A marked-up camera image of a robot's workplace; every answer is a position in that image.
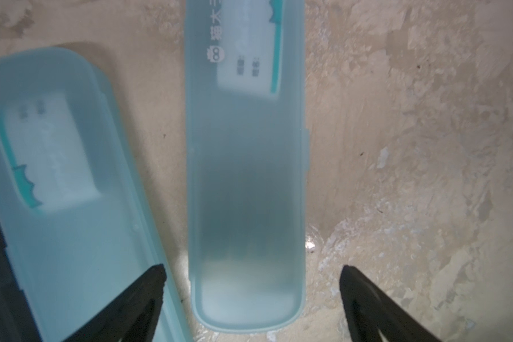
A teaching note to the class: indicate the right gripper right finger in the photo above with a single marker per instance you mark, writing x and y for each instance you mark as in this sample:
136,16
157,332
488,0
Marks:
372,315

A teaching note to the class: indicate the light blue pencil case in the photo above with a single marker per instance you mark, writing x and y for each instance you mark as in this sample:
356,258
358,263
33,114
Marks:
73,210
247,162

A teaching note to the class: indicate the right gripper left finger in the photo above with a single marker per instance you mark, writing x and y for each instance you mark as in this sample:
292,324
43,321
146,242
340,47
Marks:
133,315

